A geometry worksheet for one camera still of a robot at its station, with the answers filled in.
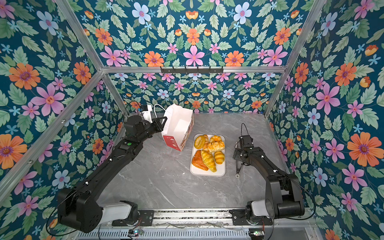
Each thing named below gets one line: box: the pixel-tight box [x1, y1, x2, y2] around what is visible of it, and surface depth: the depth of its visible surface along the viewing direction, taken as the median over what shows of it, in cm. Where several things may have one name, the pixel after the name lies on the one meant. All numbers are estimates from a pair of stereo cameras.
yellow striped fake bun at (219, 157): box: [214, 151, 225, 165], surface depth 95 cm
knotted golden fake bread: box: [207, 141, 225, 153], surface depth 94 cm
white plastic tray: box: [189, 134, 226, 177], surface depth 93 cm
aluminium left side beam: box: [0, 70, 104, 206], surface depth 62 cm
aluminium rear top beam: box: [98, 66, 291, 74], surface depth 95 cm
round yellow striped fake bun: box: [209, 135, 223, 143], surface depth 103 cm
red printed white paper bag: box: [153, 103, 194, 152], surface depth 78 cm
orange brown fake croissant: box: [192, 150, 209, 171], surface depth 90 cm
